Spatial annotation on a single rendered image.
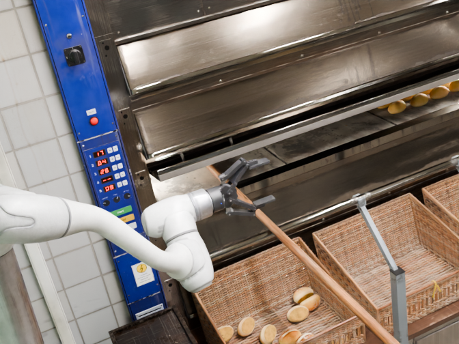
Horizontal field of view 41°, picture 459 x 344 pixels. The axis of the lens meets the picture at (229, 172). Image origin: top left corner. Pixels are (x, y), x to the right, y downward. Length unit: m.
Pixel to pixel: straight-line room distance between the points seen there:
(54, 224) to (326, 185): 1.62
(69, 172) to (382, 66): 1.37
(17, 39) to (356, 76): 1.35
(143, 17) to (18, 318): 1.13
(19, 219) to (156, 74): 1.05
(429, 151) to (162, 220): 1.63
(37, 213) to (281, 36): 1.36
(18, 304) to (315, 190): 1.54
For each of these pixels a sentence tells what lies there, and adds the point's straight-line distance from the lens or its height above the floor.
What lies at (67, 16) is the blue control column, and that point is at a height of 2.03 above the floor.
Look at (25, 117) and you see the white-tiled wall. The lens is 2.22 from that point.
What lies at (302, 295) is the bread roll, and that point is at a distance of 2.78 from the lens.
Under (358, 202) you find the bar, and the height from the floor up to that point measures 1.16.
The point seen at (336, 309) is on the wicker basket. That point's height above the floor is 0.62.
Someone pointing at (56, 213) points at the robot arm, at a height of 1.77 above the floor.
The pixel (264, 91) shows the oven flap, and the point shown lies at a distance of 2.47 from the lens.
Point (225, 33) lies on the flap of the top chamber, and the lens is 2.35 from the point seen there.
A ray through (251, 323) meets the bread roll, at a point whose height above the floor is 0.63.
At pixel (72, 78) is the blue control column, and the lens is 2.17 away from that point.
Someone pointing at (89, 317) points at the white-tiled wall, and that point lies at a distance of 2.62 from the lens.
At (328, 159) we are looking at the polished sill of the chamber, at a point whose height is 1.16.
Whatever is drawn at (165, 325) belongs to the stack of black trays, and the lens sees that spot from 2.48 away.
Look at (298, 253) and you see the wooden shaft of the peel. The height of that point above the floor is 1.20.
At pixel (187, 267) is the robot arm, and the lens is 1.73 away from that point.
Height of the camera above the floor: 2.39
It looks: 27 degrees down
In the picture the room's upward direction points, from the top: 11 degrees counter-clockwise
